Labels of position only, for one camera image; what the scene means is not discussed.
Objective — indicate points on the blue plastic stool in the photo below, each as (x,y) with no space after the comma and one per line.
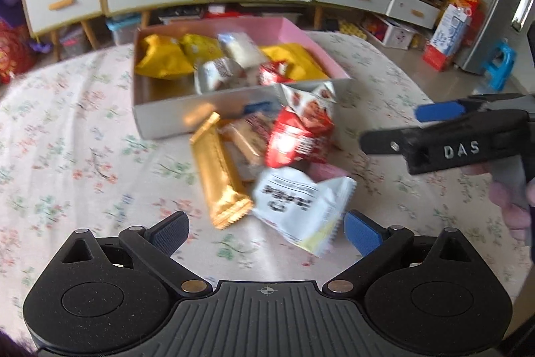
(499,64)

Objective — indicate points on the yellow bottle pack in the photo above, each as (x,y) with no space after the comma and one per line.
(353,28)

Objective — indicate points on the red gift bag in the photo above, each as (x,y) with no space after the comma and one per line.
(14,51)

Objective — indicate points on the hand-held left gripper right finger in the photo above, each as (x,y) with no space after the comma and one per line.
(361,233)

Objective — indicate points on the small red white snack packet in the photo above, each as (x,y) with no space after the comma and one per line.
(273,73)

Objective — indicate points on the white red-print snack packet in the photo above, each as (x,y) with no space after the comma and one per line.
(311,106)

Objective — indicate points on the yellow snack packet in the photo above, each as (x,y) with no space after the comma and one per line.
(163,58)
(200,47)
(301,62)

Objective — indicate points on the person's right hand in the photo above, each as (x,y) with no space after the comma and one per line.
(508,215)

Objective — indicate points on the red white blue carton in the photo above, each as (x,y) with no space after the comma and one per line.
(447,39)

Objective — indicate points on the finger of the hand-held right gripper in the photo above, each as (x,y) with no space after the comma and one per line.
(382,141)
(439,111)

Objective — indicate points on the pink snack packet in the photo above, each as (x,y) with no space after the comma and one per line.
(330,172)

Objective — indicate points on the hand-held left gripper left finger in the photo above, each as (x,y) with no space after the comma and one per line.
(169,233)

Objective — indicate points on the blue-lid storage bin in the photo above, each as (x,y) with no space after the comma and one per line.
(123,30)

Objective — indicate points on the dark-lid clear storage bin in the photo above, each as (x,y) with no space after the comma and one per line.
(182,15)

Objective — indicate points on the grey refrigerator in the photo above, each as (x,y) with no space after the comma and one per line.
(497,5)

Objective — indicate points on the brown cracker packet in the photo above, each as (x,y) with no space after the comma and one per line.
(246,137)

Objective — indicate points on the pink cardboard box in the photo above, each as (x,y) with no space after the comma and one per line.
(175,114)

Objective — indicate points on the golden wafer packet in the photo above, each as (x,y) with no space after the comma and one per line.
(217,177)

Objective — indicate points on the white triangular snack packet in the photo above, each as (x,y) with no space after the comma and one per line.
(217,74)

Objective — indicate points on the clear plastic snack packet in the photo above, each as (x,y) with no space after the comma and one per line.
(244,49)

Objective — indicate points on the red cardboard box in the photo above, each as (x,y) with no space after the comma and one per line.
(223,10)

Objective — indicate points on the white printed cardboard box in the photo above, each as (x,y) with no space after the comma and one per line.
(397,33)

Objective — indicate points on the white blue-print snack packet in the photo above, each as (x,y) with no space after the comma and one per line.
(292,206)

